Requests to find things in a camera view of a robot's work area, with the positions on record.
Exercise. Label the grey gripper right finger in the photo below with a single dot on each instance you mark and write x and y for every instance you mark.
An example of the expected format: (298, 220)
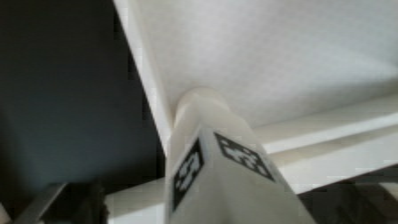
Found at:
(350, 203)

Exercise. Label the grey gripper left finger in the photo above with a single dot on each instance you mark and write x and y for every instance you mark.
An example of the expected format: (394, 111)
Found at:
(67, 204)

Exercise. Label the white desk leg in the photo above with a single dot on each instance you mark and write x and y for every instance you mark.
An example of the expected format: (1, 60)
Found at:
(223, 185)

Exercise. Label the white desk top tray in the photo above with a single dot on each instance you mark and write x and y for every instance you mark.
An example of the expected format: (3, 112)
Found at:
(296, 57)

